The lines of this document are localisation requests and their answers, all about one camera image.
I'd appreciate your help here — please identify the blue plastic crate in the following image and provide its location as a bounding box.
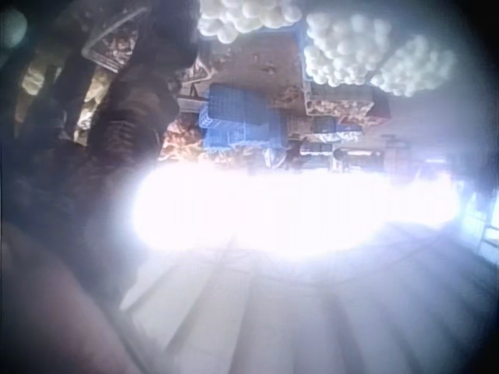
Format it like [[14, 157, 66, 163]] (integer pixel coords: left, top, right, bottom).
[[198, 83, 290, 152]]

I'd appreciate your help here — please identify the heap of orange-brown goods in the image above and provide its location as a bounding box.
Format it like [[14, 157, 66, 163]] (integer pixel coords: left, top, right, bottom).
[[160, 123, 208, 161]]

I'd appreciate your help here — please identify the clear plastic container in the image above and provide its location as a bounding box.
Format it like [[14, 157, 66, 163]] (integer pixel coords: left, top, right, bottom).
[[80, 7, 148, 74]]

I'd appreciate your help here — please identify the large heap of white eggs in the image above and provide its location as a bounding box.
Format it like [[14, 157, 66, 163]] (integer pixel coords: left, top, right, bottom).
[[303, 13, 458, 98]]

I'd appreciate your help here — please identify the tray of brown goods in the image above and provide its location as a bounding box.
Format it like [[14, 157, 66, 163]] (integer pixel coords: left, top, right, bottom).
[[306, 87, 391, 128]]

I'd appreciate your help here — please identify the brown cardboard sheet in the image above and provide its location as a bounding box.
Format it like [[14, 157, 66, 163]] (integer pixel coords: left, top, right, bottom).
[[210, 34, 310, 111]]

